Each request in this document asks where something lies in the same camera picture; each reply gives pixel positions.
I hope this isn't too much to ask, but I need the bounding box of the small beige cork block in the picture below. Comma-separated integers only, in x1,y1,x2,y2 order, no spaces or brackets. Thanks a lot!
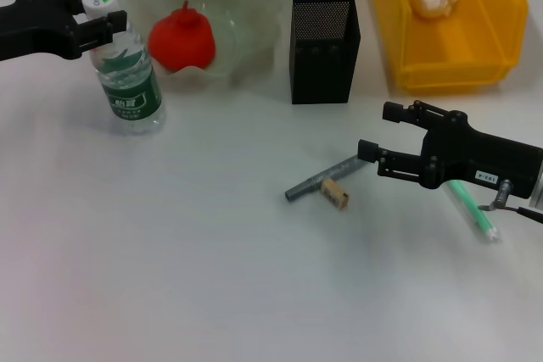
320,178,351,209

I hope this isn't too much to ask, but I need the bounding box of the red soft tomato toy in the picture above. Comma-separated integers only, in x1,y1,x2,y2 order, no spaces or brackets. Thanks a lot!
147,0,217,73

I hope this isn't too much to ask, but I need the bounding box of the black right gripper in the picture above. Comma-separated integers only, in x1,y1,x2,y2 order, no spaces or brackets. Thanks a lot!
356,99,543,200

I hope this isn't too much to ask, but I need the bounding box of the clear bottle with green label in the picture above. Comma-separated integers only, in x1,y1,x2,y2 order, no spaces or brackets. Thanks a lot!
81,0,167,136

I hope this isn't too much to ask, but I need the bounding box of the black mesh pen holder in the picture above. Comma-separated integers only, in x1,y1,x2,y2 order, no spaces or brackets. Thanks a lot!
289,0,361,105

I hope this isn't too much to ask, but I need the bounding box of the translucent green fruit bowl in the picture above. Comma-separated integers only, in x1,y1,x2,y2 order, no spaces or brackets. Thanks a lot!
120,0,284,92

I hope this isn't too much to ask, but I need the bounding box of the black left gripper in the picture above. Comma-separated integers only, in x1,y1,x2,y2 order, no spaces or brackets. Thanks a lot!
0,0,130,62

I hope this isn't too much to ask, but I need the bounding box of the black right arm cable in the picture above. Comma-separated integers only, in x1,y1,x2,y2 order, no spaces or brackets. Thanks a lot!
477,179,543,226

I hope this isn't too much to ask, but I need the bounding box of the grey marker pen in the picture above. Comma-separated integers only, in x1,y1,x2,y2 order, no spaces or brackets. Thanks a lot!
284,156,368,204

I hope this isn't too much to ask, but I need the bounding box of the green pen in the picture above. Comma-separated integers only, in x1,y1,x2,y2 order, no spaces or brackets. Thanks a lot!
445,179,501,244

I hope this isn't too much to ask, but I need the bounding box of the yellow plastic bin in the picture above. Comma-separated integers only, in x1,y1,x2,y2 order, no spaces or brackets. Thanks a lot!
370,0,529,94

